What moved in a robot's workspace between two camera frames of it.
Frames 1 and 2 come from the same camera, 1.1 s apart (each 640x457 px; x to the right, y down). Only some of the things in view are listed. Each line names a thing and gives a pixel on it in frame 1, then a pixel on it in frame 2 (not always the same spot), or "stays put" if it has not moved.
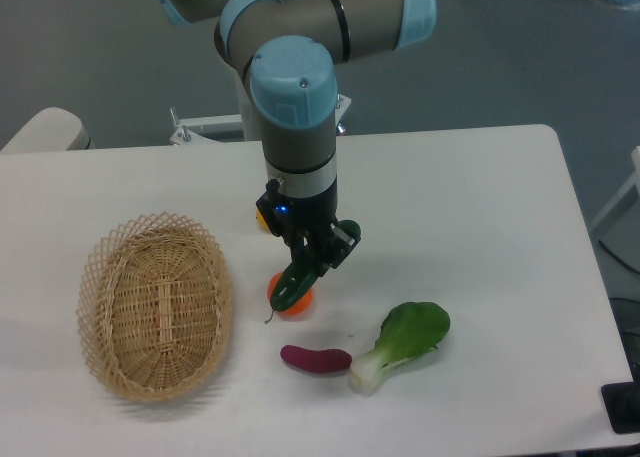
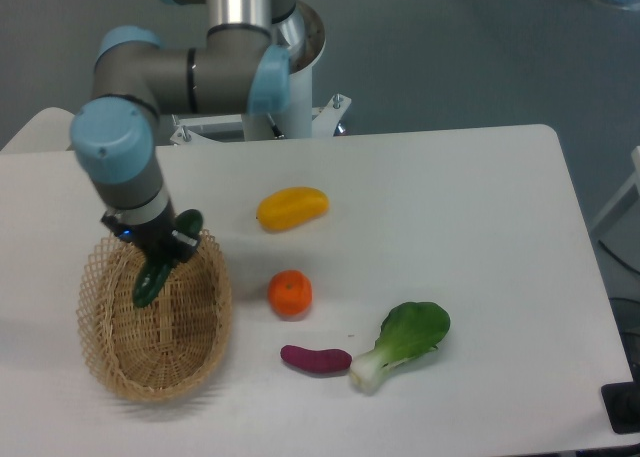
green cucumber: x=298 y=278 to x=153 y=274
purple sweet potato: x=316 y=360 stays put
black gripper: x=303 y=222 to x=154 y=238
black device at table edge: x=621 y=402 stays put
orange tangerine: x=299 y=306 stays put
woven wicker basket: x=154 y=298 stays put
